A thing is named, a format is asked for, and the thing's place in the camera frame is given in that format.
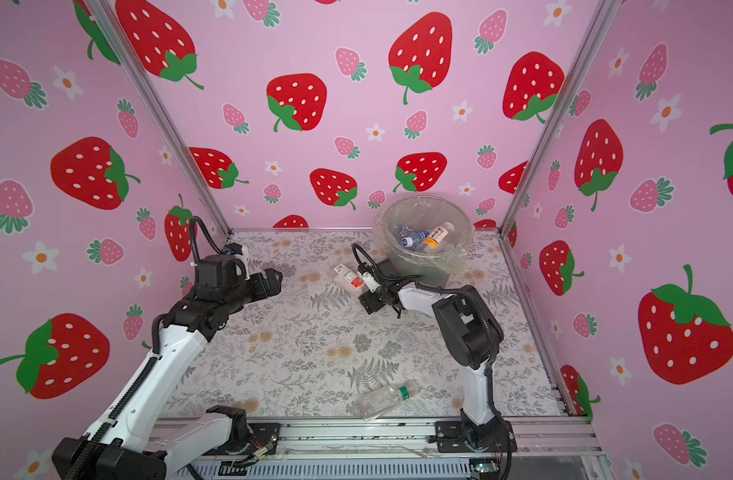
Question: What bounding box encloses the bottle with red white label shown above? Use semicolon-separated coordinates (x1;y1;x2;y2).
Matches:
332;264;366;298

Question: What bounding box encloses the Pocari bottle blue label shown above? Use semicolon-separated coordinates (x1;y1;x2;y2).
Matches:
394;226;429;250

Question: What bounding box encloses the clear bottle beige label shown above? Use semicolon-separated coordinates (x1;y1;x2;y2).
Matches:
422;222;455;252

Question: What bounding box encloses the clear bottle with green ring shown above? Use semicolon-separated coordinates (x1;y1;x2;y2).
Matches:
358;380;417;422

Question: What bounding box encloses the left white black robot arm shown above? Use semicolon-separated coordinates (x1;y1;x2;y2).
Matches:
52;254;284;479

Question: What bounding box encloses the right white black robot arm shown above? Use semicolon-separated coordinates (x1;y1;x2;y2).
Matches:
358;260;516;455

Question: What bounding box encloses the grey mesh waste bin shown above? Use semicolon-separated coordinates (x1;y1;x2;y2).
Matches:
385;196;474;289

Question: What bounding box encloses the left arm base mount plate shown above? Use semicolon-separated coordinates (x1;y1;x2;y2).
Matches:
220;423;282;461

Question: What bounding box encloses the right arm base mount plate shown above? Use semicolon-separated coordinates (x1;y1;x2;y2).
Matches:
428;419;517;454

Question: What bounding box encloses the aluminium front rail frame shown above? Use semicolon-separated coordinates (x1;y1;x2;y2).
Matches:
131;415;601;480

